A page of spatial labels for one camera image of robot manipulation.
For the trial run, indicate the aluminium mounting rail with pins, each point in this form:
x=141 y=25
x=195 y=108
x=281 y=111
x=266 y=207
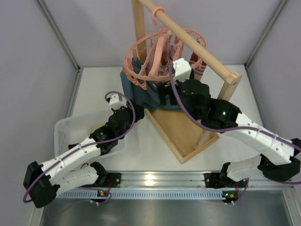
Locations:
x=164 y=179

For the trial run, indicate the pink cloth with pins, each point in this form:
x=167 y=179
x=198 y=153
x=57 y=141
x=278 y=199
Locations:
x=159 y=61

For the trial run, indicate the pink round clip hanger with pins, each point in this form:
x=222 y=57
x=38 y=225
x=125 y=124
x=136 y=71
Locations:
x=148 y=58

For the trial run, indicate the slotted cable duct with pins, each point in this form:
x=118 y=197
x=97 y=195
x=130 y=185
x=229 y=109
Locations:
x=151 y=194

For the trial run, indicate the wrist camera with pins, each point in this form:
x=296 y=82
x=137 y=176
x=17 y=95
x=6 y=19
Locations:
x=116 y=102
x=182 y=70

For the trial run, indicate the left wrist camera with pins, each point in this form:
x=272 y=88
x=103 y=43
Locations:
x=116 y=102

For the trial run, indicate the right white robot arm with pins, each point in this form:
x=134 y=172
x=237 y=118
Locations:
x=277 y=156

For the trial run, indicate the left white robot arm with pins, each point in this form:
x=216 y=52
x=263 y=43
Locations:
x=45 y=181

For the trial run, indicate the red purple striped sock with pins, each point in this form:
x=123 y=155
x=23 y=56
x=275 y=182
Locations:
x=199 y=64

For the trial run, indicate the wooden hanging rack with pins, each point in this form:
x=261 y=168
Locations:
x=184 y=137

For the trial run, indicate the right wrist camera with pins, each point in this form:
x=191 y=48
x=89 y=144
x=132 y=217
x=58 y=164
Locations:
x=182 y=70

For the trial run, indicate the blue cloth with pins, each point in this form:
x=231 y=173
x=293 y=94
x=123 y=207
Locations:
x=147 y=98

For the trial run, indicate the pale green sock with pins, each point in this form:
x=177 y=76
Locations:
x=95 y=129

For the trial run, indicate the white plastic basket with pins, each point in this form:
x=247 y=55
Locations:
x=75 y=129

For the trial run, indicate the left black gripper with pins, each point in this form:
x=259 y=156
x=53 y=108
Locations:
x=135 y=110

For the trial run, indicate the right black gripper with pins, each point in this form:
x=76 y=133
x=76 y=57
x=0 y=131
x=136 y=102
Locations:
x=168 y=92

